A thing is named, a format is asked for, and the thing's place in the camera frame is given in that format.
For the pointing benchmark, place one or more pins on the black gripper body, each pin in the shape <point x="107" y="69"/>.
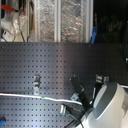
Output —
<point x="85" y="102"/>

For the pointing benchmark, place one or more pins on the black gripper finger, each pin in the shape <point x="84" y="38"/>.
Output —
<point x="76" y="84"/>

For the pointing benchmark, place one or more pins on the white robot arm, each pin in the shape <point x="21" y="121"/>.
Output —
<point x="109" y="108"/>

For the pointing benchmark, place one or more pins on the black perforated pegboard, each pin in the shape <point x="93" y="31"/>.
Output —
<point x="56" y="64"/>

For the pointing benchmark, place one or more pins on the clear plastic sheet panel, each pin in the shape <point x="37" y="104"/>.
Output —
<point x="62" y="21"/>

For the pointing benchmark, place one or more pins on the blue object bottom left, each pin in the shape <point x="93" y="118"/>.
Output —
<point x="2" y="121"/>

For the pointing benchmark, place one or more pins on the metal cable clip right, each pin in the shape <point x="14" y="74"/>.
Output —
<point x="103" y="80"/>

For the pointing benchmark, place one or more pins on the metal cable clip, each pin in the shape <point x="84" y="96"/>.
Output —
<point x="64" y="110"/>
<point x="36" y="84"/>
<point x="103" y="80"/>

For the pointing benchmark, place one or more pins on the metal cable clip lower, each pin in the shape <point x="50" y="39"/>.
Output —
<point x="64" y="110"/>

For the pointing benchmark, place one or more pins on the metal cable clip left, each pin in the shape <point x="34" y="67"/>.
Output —
<point x="36" y="84"/>

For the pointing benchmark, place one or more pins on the blue clamp handle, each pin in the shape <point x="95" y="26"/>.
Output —
<point x="94" y="34"/>

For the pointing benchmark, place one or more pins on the red handled tool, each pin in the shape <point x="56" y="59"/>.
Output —
<point x="8" y="8"/>

